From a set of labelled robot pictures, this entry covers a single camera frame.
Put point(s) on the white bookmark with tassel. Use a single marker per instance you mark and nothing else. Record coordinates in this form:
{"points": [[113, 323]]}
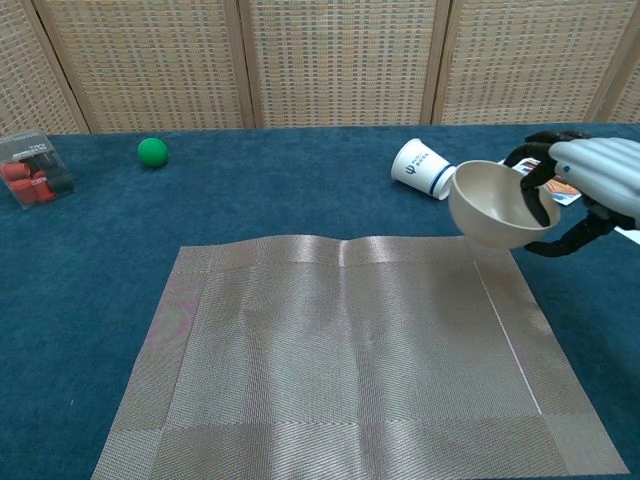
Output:
{"points": [[627, 232]]}

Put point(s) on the green ball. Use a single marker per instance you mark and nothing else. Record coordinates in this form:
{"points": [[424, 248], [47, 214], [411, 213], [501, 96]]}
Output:
{"points": [[153, 153]]}

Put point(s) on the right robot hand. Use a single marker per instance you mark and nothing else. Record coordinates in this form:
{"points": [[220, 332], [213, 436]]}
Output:
{"points": [[595, 170]]}

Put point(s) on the white paper cup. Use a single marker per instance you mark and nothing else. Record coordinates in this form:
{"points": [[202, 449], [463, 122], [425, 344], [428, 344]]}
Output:
{"points": [[417, 167]]}

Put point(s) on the blue carpet table cover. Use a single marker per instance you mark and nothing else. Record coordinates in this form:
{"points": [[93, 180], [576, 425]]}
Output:
{"points": [[250, 200]]}

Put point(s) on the beige bowl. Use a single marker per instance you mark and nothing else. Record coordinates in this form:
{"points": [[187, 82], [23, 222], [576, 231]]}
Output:
{"points": [[492, 205]]}

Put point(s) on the brown woven placemat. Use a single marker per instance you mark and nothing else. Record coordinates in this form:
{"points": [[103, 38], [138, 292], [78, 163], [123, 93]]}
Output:
{"points": [[350, 360]]}

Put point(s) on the clear box of earplugs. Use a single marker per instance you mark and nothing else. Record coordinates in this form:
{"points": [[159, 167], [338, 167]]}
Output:
{"points": [[35, 170]]}

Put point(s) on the illustrated picture card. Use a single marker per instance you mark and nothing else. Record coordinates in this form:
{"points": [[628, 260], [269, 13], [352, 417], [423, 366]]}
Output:
{"points": [[562, 192]]}

